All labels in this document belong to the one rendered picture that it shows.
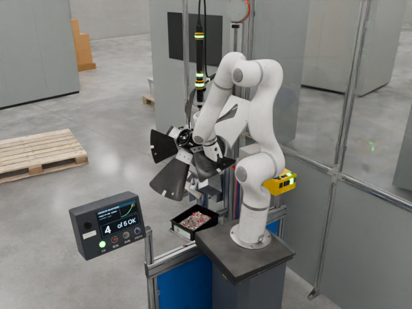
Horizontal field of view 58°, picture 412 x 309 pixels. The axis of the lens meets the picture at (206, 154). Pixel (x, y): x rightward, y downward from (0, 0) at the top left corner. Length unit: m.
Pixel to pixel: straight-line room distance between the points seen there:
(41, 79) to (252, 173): 6.52
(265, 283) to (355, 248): 0.89
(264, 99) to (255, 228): 0.57
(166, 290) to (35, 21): 6.25
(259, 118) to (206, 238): 0.60
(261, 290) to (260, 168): 0.59
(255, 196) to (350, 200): 0.95
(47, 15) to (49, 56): 0.72
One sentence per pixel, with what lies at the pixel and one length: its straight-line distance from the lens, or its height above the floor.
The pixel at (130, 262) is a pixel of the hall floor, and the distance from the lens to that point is 3.18.
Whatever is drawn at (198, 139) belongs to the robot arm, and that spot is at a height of 1.38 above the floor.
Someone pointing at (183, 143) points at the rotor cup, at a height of 1.19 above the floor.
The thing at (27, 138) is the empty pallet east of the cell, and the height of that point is 0.14.
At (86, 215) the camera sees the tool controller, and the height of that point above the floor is 1.24.
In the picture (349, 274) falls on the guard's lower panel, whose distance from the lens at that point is 2.66.
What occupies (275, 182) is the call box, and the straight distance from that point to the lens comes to 2.04.
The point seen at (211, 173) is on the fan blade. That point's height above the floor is 1.14.
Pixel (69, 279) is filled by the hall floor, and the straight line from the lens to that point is 3.15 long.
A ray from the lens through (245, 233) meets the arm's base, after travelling 1.70.
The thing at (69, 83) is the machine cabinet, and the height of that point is 0.23.
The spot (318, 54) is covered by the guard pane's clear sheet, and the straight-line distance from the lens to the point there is 2.35.
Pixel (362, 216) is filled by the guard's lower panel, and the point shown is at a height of 0.80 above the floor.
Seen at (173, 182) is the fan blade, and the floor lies 0.99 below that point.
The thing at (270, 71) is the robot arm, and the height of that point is 1.73.
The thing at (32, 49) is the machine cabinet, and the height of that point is 0.95.
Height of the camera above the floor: 2.04
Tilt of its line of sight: 25 degrees down
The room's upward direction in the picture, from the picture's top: straight up
